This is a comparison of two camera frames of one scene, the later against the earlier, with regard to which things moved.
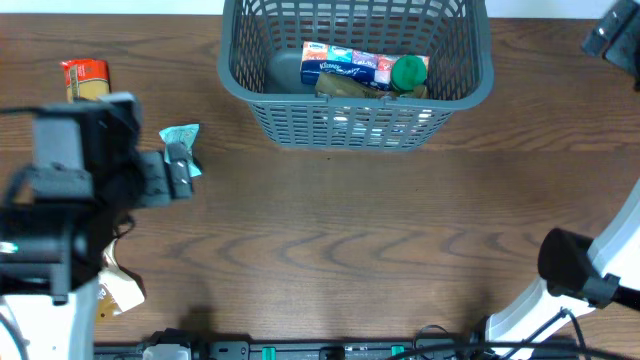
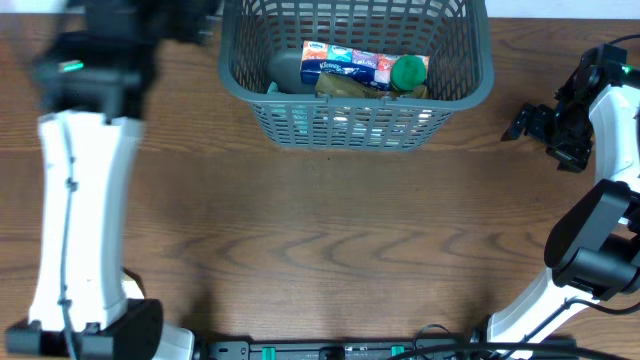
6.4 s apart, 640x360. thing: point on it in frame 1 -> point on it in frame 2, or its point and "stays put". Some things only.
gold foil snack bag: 327,83 stays put
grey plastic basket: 260,64 stays put
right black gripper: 615,38 -> 542,126
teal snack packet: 185,135 -> 295,115
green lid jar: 408,73 stays put
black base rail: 183,345 stays put
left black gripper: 156,184 -> 186,20
